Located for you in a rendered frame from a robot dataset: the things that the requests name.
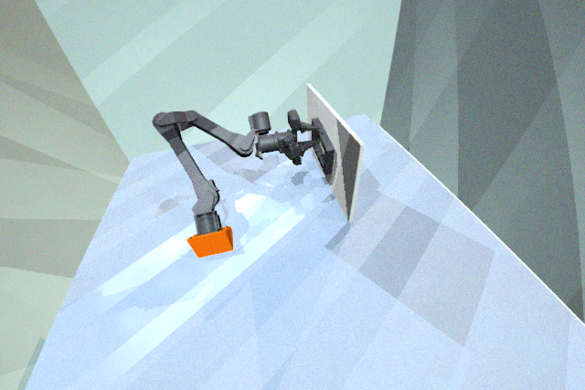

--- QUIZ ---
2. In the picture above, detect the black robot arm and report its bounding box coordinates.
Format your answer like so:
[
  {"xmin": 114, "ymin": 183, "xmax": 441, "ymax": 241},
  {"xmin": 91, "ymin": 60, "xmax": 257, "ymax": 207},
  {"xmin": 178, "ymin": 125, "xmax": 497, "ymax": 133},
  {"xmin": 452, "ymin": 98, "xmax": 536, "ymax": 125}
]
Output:
[{"xmin": 152, "ymin": 111, "xmax": 300, "ymax": 237}]

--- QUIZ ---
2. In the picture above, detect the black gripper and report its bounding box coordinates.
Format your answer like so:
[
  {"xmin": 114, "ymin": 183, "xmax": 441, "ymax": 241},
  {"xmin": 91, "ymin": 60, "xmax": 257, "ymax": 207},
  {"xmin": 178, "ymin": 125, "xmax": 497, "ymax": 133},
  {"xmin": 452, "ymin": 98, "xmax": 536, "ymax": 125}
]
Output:
[{"xmin": 272, "ymin": 109, "xmax": 320, "ymax": 165}]

